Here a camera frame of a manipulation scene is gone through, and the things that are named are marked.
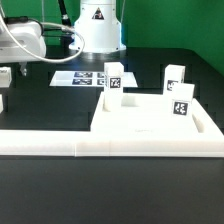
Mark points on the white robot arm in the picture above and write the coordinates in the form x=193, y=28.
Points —
x=96, y=31

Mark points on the white sheet with markers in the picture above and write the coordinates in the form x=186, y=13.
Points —
x=77, y=79

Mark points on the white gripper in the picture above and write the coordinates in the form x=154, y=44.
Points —
x=29, y=36

